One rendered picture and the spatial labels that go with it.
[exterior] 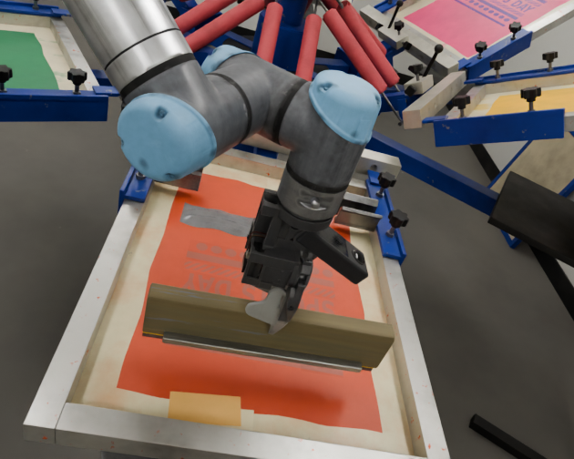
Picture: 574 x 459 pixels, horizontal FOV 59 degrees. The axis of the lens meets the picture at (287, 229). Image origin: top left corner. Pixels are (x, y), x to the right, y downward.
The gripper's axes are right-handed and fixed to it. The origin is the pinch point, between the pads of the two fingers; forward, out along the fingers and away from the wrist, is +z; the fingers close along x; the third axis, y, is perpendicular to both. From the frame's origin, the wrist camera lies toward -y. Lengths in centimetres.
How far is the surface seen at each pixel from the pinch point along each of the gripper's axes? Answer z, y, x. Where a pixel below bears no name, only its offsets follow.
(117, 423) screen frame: 10.5, 18.1, 13.4
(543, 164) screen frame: 62, -192, -234
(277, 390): 13.9, -3.8, 2.0
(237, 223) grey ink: 13.3, 5.9, -36.9
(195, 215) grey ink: 13.4, 14.8, -36.6
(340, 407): 13.9, -14.1, 3.3
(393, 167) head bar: 6, -32, -66
